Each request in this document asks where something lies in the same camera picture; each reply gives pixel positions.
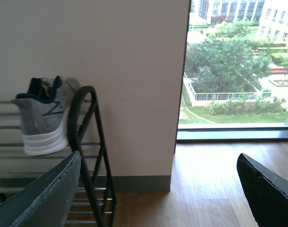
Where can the grey knit sneaker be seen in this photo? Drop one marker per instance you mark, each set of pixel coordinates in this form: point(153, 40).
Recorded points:
point(43, 111)

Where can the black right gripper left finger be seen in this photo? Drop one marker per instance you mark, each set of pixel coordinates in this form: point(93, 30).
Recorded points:
point(45, 202)

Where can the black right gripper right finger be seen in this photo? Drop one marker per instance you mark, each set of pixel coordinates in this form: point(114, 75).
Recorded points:
point(265, 191)

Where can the black metal shoe rack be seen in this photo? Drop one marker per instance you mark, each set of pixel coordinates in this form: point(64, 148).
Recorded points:
point(94, 202)

